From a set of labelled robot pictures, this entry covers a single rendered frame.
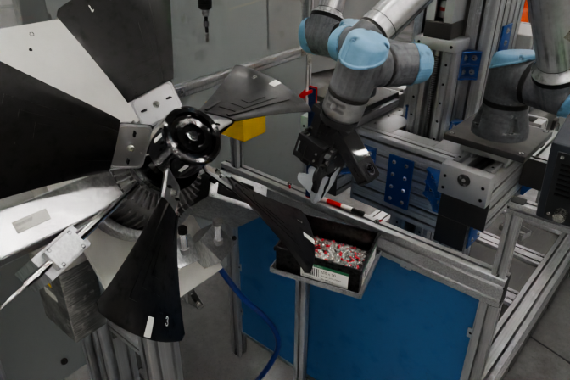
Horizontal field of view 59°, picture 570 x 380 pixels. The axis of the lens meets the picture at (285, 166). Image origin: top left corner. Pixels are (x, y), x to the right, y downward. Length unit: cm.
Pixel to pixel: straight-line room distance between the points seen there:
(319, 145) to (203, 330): 146
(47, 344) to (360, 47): 155
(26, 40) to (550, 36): 113
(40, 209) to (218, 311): 146
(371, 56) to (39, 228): 63
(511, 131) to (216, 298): 149
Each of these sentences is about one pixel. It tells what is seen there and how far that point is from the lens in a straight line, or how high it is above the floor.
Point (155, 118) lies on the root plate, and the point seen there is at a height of 123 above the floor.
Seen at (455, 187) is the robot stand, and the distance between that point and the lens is 141.
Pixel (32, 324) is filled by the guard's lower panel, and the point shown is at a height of 36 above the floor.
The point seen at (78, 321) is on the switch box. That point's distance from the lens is 139.
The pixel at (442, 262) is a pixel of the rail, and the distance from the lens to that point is 129.
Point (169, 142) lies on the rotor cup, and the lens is 91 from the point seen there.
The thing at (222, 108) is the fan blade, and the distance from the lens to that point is 109.
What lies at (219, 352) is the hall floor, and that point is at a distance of 216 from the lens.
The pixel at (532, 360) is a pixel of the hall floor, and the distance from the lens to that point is 235.
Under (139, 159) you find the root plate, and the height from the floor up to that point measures 118.
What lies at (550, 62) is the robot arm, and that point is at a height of 129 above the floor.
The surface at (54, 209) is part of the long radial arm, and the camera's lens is 98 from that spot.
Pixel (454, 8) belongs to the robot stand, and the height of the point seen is 134.
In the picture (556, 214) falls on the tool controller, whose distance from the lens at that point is 108.
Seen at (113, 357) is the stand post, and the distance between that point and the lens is 165.
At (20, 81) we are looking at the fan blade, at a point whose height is 136.
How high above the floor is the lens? 160
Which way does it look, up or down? 28 degrees down
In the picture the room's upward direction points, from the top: straight up
